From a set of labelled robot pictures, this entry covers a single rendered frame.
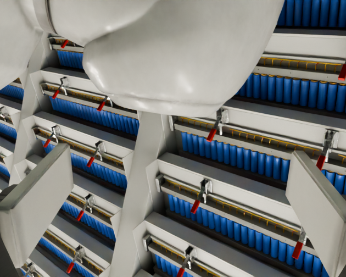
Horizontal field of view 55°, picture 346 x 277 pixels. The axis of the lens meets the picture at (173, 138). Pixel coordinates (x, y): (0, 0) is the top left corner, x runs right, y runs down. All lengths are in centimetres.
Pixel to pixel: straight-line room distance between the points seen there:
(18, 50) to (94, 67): 6
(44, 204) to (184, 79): 13
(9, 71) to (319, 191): 24
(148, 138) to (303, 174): 85
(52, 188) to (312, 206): 13
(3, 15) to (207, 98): 15
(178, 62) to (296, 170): 10
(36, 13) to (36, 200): 16
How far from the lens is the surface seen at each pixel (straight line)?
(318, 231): 17
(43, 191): 17
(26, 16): 29
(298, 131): 81
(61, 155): 19
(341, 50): 82
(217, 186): 89
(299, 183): 19
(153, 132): 100
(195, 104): 26
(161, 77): 24
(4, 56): 28
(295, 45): 85
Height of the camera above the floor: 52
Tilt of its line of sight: 6 degrees up
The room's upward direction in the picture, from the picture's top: 168 degrees counter-clockwise
